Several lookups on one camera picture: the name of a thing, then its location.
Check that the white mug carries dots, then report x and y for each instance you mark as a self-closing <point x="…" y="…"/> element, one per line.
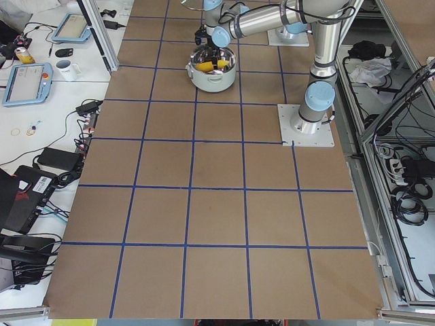
<point x="69" y="70"/>

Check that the black power brick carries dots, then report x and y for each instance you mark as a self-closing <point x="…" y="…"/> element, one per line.
<point x="60" y="159"/>

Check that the blue teach pendant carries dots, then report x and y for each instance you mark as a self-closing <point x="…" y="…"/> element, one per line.
<point x="28" y="84"/>
<point x="72" y="29"/>

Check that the white power strip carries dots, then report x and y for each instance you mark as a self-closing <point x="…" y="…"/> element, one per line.
<point x="397" y="171"/>

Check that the near blue teach pendant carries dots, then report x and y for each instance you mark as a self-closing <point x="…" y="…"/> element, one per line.
<point x="28" y="84"/>

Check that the yellow corn cob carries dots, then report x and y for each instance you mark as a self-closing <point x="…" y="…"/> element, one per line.
<point x="209" y="66"/>

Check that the aluminium frame post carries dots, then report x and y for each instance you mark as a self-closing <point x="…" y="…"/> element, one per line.
<point x="99" y="32"/>

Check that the black cloth bundle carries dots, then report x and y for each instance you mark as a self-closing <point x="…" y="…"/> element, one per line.
<point x="367" y="50"/>

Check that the black power adapter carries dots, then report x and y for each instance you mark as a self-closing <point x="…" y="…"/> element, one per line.
<point x="88" y="108"/>

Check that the far blue teach pendant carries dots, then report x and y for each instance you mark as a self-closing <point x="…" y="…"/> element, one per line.
<point x="72" y="29"/>

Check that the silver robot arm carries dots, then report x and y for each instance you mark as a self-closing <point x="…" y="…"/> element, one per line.
<point x="225" y="23"/>

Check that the black oval case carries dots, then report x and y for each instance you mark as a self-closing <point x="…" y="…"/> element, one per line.
<point x="64" y="52"/>

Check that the white crumpled cloth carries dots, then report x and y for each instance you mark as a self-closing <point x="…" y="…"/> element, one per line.
<point x="375" y="73"/>

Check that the yellow drink can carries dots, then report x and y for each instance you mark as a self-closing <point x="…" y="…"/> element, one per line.
<point x="24" y="56"/>

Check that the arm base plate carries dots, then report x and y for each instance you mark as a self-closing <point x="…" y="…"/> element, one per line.
<point x="289" y="37"/>
<point x="299" y="133"/>

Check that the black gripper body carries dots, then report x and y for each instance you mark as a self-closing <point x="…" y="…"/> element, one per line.
<point x="213" y="51"/>

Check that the white electric cooking pot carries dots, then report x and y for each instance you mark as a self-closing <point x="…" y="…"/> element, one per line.
<point x="215" y="81"/>

